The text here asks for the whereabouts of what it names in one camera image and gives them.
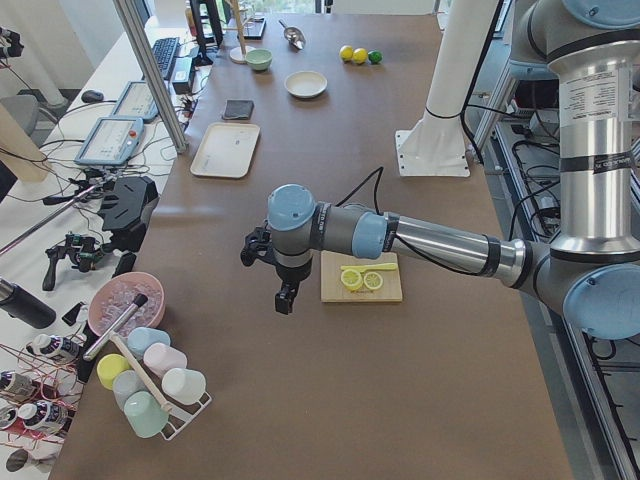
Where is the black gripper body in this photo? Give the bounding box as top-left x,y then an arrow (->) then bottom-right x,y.
275,255 -> 313,296

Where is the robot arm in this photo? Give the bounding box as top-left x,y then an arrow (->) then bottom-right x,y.
267,1 -> 639,339

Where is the cream rabbit tray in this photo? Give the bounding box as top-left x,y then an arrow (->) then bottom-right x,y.
190,122 -> 260,179

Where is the bamboo cutting board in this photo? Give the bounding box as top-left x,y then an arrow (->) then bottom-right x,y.
320,251 -> 403,303

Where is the lemon half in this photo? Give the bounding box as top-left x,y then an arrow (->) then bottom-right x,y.
340,268 -> 364,292

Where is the lemon slice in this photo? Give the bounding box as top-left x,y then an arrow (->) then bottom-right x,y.
362,271 -> 384,291

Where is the yellow plastic knife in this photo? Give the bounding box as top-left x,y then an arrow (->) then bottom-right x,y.
340,262 -> 398,273

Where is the pink cup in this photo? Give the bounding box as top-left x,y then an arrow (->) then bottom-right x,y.
143,342 -> 188,378

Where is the metal muddler tool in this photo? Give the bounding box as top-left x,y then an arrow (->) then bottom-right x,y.
82,293 -> 148,362

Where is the blue cup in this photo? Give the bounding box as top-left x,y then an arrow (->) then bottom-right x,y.
126,327 -> 171,359

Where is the white cup rack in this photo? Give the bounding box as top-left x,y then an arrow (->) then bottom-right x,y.
154,392 -> 213,441

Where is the pink bowl with ice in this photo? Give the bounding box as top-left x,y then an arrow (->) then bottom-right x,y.
88,272 -> 165,337

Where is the dark grey folded cloth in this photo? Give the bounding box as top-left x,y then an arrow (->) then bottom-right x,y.
221,99 -> 254,120

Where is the grey cup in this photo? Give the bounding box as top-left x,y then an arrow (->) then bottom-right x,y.
112,370 -> 147,411

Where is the mint green cup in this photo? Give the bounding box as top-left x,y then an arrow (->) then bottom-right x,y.
123,391 -> 169,438

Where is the yellow cup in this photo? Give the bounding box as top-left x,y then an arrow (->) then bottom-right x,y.
96,353 -> 131,391

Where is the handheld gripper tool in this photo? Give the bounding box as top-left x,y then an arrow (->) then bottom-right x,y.
42,232 -> 113,291

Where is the green bowl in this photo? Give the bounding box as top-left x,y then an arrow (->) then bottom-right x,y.
245,48 -> 273,72

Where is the near teach pendant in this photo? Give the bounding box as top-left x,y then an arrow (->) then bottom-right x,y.
74,116 -> 144,167

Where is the teach pendant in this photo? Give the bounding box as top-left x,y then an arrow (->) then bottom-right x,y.
111,81 -> 159,123
74,116 -> 144,167

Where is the wooden glass stand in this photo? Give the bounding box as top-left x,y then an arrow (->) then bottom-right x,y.
225,0 -> 255,64

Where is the yellow lemon right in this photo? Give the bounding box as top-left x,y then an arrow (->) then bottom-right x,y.
351,48 -> 368,65

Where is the yellow lemon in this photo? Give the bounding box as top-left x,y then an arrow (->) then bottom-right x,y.
351,48 -> 368,65
339,45 -> 354,63

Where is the yellow lemon left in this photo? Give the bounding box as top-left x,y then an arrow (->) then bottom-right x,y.
339,45 -> 354,63

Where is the far teach pendant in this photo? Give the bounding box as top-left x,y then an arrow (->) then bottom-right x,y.
111,81 -> 159,123

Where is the green lime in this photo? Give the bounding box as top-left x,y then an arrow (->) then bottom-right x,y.
368,50 -> 383,65

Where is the metal scoop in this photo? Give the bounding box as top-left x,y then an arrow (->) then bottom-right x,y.
278,19 -> 306,50

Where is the black keyboard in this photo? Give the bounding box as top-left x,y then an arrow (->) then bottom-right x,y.
152,37 -> 180,80

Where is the black bottle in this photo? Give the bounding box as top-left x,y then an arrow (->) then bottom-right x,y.
1,278 -> 56,329

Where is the black computer mouse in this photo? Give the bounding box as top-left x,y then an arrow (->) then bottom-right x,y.
81,89 -> 104,104

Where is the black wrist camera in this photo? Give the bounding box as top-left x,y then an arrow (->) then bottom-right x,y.
240,226 -> 276,267

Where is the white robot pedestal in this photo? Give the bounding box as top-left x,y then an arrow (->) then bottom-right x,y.
396,0 -> 501,177

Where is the aluminium frame post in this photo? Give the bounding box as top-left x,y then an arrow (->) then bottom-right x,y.
113,0 -> 188,154

